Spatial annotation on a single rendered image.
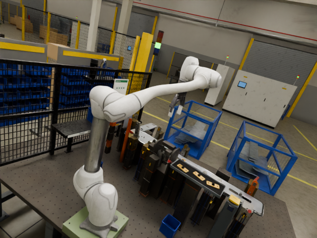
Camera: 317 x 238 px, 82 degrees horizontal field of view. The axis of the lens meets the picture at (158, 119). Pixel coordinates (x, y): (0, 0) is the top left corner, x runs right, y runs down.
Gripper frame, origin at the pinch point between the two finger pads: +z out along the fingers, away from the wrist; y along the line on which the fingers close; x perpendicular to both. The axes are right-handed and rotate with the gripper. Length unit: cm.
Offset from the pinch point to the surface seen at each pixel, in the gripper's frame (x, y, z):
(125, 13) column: 580, 503, -135
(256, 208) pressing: -77, 21, 46
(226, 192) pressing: -54, 19, 46
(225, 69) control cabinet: 176, 779, -35
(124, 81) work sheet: 90, 39, 4
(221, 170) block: -42, 41, 43
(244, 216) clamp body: -71, 4, 46
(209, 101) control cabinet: 191, 777, 129
